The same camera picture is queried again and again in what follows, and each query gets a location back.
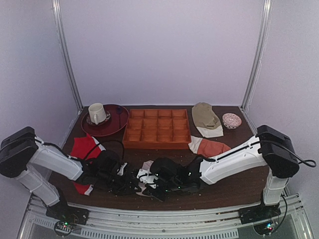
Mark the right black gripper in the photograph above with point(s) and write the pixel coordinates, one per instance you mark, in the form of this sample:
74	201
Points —
154	188

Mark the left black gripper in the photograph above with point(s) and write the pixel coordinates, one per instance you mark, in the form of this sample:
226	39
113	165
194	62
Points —
123	182

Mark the mauve underwear white waistband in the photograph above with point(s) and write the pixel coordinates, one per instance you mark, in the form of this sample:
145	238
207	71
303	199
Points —
143	172

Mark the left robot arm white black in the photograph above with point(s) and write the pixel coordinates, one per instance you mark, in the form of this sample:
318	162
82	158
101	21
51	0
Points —
90	166

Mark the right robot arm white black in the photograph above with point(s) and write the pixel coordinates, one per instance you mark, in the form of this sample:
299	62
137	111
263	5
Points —
268	147

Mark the orange underwear white waistband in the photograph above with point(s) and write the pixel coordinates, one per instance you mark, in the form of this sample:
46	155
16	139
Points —
207	148

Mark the red underwear white trim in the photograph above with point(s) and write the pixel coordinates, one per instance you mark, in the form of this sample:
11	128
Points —
81	147

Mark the khaki underwear cream waistband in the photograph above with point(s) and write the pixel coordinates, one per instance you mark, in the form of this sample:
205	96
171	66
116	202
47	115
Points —
206	121

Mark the orange wooden compartment tray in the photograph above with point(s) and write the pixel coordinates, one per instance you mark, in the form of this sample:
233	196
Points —
157	129

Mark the dark red bowl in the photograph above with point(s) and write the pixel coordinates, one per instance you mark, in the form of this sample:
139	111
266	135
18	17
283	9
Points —
118	119

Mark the dark saucer plate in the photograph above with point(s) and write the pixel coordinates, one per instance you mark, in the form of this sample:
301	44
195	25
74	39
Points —
108	117

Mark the cream ceramic mug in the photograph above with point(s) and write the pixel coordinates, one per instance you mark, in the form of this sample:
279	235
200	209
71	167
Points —
97	113

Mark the pink patterned small bowl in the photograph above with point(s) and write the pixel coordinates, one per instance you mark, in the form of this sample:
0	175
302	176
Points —
231	120

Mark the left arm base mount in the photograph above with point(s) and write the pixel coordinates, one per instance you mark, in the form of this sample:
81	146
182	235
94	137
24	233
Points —
68	218

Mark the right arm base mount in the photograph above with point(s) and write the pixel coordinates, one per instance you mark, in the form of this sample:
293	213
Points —
261	217

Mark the left aluminium frame post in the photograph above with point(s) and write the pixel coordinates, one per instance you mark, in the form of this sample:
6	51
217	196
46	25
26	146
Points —
66	58

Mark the aluminium frame post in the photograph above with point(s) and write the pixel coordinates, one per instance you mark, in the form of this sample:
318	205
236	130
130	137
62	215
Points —
262	38
66	58

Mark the right aluminium frame post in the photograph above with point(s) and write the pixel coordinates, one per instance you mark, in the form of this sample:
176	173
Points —
262	38

